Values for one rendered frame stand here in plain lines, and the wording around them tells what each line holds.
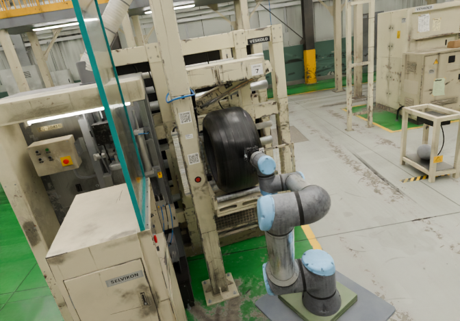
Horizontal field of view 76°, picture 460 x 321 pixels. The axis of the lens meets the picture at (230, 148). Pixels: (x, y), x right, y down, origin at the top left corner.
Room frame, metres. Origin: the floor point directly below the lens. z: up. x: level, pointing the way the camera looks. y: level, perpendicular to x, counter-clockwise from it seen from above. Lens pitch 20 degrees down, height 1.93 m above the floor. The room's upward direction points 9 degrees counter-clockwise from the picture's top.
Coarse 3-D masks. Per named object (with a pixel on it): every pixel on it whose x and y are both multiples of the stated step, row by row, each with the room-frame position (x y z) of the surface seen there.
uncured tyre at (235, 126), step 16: (224, 112) 1.96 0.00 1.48; (240, 112) 1.94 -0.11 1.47; (208, 128) 1.89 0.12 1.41; (224, 128) 1.82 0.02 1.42; (240, 128) 1.82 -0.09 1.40; (256, 128) 1.87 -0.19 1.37; (208, 144) 2.25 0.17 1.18; (224, 144) 1.75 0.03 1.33; (240, 144) 1.76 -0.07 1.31; (256, 144) 1.78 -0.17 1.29; (208, 160) 2.16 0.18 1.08; (224, 160) 1.72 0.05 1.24; (240, 160) 1.73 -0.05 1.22; (224, 176) 1.74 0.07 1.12; (240, 176) 1.74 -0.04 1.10; (256, 176) 1.77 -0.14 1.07
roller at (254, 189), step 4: (248, 188) 1.89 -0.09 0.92; (252, 188) 1.89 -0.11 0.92; (256, 188) 1.89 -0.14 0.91; (232, 192) 1.87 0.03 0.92; (236, 192) 1.87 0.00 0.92; (240, 192) 1.87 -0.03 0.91; (244, 192) 1.87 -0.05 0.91; (248, 192) 1.88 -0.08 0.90; (252, 192) 1.88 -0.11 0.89; (216, 196) 1.85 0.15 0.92; (220, 196) 1.84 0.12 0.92; (224, 196) 1.84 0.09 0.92; (228, 196) 1.85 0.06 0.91; (232, 196) 1.85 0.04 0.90; (236, 196) 1.86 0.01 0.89; (220, 200) 1.83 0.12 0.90; (224, 200) 1.84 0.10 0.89
